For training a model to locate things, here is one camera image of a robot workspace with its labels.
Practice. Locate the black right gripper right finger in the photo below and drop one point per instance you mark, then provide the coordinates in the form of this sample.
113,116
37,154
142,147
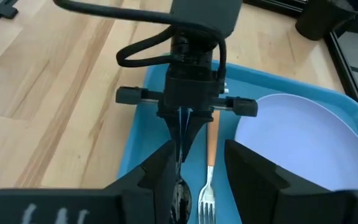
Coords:
259,193

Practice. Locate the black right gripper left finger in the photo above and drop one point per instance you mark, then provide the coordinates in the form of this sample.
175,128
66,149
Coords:
154,193

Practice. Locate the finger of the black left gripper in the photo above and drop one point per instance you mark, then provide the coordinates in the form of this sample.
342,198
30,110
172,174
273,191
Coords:
173,127
194,130

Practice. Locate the lavender plastic plate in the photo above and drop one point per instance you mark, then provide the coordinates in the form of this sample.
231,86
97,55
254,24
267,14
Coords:
306,140

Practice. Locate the blue plastic tray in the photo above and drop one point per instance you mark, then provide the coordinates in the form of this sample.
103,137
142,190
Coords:
154,130

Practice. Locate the black plant pot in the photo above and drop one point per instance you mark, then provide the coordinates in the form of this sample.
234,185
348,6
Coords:
322,18

